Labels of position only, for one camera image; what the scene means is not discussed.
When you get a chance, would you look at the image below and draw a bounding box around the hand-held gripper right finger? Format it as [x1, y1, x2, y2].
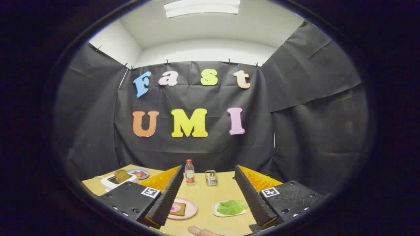
[234, 165, 324, 233]

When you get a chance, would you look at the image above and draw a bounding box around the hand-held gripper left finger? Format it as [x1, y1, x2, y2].
[97, 166, 183, 230]

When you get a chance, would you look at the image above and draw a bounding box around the green lettuce leaf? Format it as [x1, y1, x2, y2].
[217, 200, 249, 216]

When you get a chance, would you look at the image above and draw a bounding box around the dark brown bread slice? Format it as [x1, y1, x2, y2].
[114, 169, 132, 184]

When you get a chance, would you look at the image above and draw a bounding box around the toast slice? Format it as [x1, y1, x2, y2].
[169, 202, 186, 217]

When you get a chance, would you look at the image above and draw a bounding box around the pink round plate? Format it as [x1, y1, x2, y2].
[167, 197, 198, 220]

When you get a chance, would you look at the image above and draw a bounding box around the clear plastic water bottle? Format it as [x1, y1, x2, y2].
[184, 159, 196, 187]

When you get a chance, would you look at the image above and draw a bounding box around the white square plate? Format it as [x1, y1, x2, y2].
[212, 201, 247, 217]

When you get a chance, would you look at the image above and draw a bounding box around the blue round plate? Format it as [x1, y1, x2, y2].
[127, 168, 150, 180]

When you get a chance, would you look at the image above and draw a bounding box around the black backdrop cloth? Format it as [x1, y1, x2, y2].
[54, 21, 369, 197]

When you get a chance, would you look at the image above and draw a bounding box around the white toaster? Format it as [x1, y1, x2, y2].
[101, 173, 139, 192]

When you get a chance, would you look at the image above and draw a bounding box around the ceiling light panel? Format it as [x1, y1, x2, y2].
[163, 0, 241, 18]

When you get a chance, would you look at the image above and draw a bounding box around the metal wire utensil basket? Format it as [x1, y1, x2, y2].
[205, 170, 218, 187]

